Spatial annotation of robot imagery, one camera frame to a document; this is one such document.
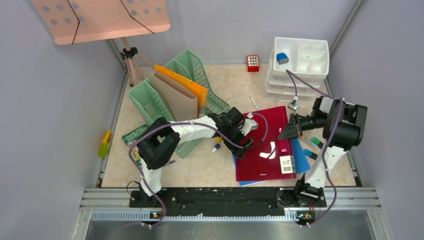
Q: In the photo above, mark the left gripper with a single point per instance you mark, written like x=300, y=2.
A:
x=247, y=142

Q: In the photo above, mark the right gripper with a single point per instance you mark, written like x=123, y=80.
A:
x=291, y=131

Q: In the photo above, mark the red translucent file folder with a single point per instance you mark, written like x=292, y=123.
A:
x=270, y=121

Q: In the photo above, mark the beige pressure file folder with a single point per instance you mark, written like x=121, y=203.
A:
x=182, y=104

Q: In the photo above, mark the green file rack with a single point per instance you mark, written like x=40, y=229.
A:
x=155, y=98

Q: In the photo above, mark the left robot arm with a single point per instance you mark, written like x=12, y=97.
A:
x=162, y=138

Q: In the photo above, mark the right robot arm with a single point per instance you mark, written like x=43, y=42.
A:
x=343, y=127

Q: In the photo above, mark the orange capped highlighter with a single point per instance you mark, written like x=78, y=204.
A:
x=308, y=142

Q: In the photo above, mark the green capped highlighter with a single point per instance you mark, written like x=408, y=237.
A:
x=317, y=142

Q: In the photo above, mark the lavender capped marker pen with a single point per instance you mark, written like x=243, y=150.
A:
x=256, y=106

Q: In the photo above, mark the teal capped marker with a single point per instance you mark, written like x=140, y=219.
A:
x=310, y=154

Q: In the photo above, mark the orange file folder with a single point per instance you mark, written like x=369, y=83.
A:
x=199, y=91

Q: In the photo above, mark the clear plastic drawer unit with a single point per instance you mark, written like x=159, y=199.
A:
x=309, y=59

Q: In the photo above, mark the red small box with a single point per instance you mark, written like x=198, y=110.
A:
x=253, y=64

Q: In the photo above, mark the blue eraser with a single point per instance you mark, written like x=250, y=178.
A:
x=282, y=58

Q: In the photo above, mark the green children's book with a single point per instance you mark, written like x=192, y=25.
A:
x=132, y=137

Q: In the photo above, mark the black lamp clamp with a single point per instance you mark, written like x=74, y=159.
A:
x=129, y=54

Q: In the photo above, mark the yellow green clamp tool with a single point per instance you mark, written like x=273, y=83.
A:
x=105, y=143

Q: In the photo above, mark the pink lamp stand pole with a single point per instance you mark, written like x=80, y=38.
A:
x=134, y=70

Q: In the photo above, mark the pink perforated lamp panel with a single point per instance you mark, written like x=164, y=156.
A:
x=79, y=21

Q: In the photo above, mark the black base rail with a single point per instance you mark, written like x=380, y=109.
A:
x=227, y=202

